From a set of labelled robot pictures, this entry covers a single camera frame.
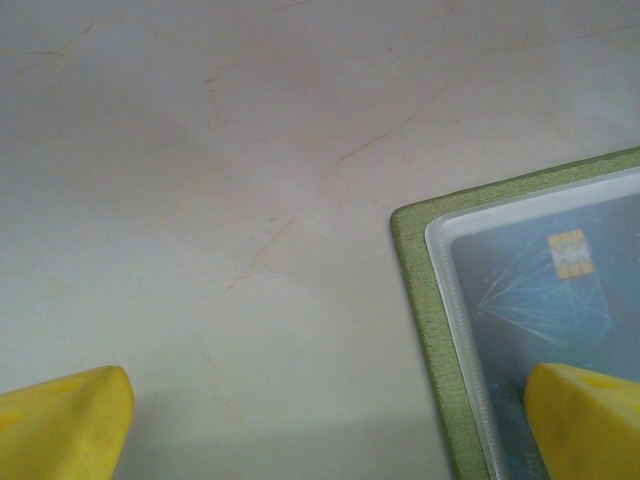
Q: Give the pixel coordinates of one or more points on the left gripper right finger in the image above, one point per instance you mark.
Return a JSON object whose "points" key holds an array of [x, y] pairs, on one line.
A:
{"points": [[590, 430]]}

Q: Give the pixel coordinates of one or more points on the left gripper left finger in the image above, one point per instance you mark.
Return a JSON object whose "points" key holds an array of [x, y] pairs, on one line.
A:
{"points": [[60, 430]]}

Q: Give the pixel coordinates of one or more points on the blue credit card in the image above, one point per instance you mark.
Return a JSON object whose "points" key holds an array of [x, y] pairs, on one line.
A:
{"points": [[525, 310]]}

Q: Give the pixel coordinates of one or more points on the green card holder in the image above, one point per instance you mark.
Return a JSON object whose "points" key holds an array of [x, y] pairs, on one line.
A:
{"points": [[425, 300]]}

